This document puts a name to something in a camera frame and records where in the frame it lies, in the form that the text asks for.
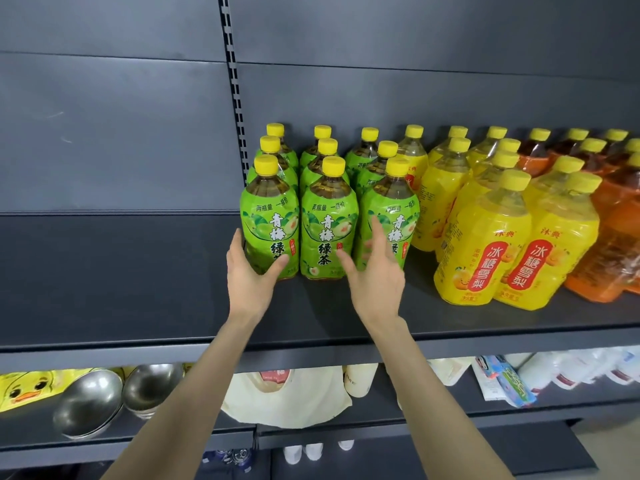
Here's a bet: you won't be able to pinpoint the person's left hand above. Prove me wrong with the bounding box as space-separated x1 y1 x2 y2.
226 229 291 321

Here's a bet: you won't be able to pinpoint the person's right hand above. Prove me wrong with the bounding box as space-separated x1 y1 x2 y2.
335 215 407 328

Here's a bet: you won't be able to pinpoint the green label tea bottle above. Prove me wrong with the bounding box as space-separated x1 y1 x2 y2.
240 154 301 281

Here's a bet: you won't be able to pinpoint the person's right forearm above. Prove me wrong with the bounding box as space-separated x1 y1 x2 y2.
361 317 517 480

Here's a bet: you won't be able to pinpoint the person's left forearm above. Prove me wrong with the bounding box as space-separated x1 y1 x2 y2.
100 312 275 480

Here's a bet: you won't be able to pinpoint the cluster of green bottles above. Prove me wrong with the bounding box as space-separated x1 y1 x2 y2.
248 123 421 281

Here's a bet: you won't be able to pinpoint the cluster of yellow bottles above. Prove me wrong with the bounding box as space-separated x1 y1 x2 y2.
397 124 601 312

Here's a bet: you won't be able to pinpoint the cream cloth bag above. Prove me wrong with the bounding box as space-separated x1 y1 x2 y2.
220 367 354 430

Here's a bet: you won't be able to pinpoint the cream packet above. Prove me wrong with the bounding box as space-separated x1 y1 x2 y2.
427 357 474 387

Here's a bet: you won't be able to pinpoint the dark grey shelf board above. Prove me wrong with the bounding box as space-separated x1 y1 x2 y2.
0 211 640 374

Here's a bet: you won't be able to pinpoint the small steel bowl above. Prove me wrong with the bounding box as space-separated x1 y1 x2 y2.
122 363 185 420

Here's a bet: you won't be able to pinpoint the white packet red print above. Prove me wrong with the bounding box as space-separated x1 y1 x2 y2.
470 356 507 402

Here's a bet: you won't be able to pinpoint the slotted metal shelf upright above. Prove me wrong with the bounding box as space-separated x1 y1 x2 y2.
218 0 251 183

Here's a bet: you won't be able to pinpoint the white bottle caps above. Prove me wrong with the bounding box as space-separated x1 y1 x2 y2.
283 439 355 462

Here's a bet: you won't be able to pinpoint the blue drink cans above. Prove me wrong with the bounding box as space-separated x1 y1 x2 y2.
201 447 257 479

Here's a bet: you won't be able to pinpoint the blue plastic packet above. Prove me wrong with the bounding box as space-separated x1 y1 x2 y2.
482 355 539 409

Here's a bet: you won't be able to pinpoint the large steel bowl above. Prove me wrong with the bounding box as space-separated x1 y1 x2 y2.
52 369 125 441

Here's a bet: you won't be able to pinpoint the dark grey lower shelf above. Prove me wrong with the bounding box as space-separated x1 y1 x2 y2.
0 409 257 471
257 367 640 436

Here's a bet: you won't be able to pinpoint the row of white packs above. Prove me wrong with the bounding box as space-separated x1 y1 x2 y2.
505 346 640 393

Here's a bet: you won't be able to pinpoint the cluster of orange bottles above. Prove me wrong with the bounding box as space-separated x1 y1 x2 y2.
517 127 640 303

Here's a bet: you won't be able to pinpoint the yellow duck print packet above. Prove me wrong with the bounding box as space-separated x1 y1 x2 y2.
0 367 137 413

